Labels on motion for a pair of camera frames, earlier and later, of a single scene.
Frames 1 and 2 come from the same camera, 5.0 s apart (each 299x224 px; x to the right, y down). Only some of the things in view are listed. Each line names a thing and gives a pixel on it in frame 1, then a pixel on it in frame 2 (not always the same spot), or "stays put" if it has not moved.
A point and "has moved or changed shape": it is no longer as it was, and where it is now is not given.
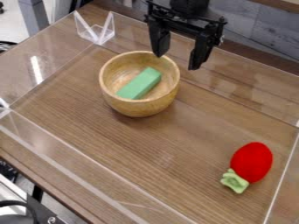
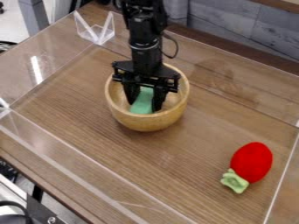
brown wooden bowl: x=120 y=68 has moved or changed shape
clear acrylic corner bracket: x=96 y=33 stays put
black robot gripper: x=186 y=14 to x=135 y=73
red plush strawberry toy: x=250 y=164 stays put
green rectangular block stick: x=140 y=84 has moved or changed shape
